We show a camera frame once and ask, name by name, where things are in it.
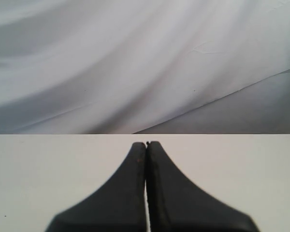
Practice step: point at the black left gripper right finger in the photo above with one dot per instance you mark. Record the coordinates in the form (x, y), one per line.
(176, 204)

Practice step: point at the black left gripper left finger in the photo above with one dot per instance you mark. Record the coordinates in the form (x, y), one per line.
(117, 206)

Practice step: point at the white backdrop cloth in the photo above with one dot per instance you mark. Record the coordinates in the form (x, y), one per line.
(144, 66)

